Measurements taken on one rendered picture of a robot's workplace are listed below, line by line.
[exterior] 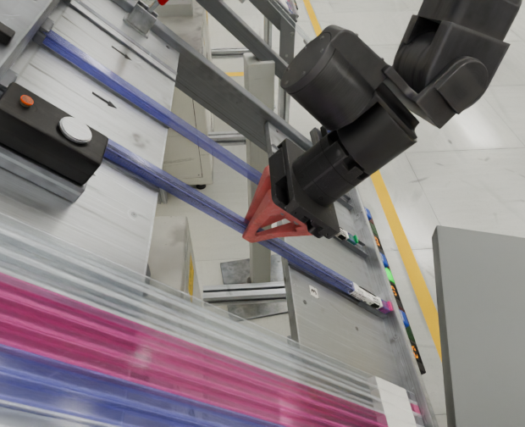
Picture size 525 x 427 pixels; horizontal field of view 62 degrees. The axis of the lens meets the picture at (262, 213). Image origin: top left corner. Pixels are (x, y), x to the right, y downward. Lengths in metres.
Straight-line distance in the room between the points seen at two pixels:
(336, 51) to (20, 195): 0.26
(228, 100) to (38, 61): 0.34
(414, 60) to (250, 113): 0.39
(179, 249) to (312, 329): 0.42
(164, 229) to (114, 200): 0.51
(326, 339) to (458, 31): 0.33
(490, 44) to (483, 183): 1.77
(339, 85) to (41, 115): 0.22
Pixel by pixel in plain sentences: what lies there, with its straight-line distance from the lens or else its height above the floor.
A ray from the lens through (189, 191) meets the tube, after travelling 0.45.
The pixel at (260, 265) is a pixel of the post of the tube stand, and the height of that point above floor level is 0.15.
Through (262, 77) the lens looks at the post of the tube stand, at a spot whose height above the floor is 0.80.
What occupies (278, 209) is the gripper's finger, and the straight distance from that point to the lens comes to 0.42.
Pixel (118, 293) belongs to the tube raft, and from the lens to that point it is 0.33.
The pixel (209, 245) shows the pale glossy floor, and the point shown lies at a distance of 1.69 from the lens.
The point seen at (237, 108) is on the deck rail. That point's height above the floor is 0.87.
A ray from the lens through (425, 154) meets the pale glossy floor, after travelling 2.24.
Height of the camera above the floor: 1.25
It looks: 44 degrees down
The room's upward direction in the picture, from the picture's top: straight up
